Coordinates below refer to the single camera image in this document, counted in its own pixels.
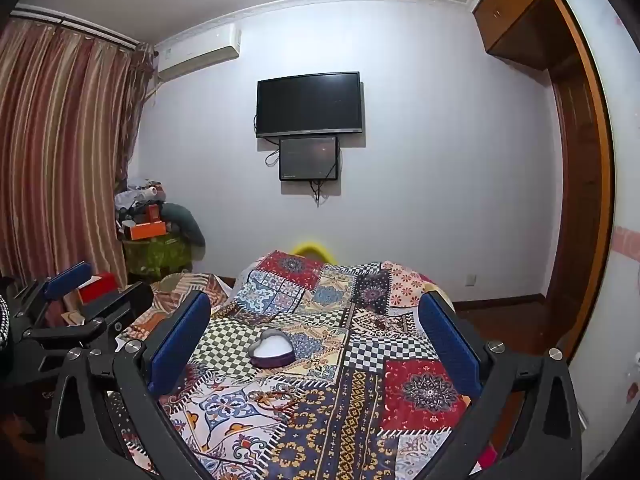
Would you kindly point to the striped curtain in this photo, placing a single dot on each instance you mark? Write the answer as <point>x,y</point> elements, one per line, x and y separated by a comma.
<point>55,150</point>

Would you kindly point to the red box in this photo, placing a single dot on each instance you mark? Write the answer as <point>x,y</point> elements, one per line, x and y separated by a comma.
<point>97,287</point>

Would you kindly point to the wall television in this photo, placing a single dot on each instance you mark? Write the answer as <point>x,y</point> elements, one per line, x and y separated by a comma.
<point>309,104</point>

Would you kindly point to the orange box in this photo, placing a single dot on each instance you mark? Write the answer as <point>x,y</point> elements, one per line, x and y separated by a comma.
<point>145,231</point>

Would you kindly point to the brown striped blanket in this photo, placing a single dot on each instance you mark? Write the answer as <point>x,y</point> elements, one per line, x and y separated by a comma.
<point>165,290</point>

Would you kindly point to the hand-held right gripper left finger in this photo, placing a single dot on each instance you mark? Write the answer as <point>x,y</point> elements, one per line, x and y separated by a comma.
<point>179,347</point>

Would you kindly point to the wooden door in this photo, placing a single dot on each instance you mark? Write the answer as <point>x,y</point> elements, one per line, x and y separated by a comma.
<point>580,185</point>

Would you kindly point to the pile of clutter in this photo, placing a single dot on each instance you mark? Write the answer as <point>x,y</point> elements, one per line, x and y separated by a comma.
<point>137,195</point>

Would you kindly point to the green patterned box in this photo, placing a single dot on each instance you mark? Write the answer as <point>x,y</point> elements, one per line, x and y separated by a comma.
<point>155,257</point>

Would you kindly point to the small wall monitor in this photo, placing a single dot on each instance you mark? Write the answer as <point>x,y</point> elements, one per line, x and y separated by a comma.
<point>307,157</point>

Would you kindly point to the yellow plastic object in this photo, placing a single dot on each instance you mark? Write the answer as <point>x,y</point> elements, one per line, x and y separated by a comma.
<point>310,249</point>

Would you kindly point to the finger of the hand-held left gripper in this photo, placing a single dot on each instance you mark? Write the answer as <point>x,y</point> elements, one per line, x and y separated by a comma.
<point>117,307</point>
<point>65,278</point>

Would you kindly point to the wall socket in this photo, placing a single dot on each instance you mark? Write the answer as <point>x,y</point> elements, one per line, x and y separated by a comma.
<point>468,279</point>

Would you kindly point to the wooden overhead cabinet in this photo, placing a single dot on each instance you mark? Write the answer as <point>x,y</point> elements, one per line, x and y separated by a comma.
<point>515,15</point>

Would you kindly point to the white wardrobe door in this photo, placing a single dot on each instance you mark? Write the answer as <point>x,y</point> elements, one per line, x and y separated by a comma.
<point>625,135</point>

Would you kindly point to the patchwork blanket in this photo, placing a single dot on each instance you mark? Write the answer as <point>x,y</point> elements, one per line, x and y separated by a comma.
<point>350,360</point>

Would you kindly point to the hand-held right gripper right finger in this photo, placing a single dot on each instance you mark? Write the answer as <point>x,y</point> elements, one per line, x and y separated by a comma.
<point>450,350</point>

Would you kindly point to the curtain rail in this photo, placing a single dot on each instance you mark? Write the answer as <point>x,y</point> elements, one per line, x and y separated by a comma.
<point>75,25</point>

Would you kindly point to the white air conditioner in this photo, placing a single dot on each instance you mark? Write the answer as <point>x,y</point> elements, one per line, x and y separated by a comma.
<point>197,52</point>

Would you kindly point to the heart-shaped jewelry box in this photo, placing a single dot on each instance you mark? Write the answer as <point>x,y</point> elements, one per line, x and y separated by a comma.
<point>272,347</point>

